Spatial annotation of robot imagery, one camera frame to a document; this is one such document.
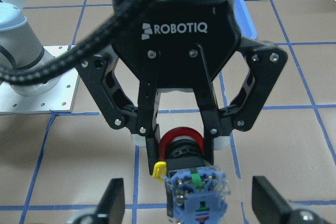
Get black braided cable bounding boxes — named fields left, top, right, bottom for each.
left=0, top=0, right=179, bottom=86

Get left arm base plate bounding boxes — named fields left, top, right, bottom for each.
left=1, top=69, right=79, bottom=115

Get red emergency stop button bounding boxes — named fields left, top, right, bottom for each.
left=152, top=126, right=230, bottom=223

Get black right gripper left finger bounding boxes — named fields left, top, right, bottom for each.
left=96, top=178, right=125, bottom=224

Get blue plastic tray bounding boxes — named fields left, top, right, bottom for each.
left=234, top=0, right=258, bottom=39

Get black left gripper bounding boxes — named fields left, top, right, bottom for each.
left=76, top=0, right=288, bottom=147

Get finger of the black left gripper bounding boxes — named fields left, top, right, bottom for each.
left=203, top=130, right=215, bottom=165
left=145, top=124, right=161, bottom=175

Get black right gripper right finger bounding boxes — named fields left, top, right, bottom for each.
left=251, top=176, right=292, bottom=223

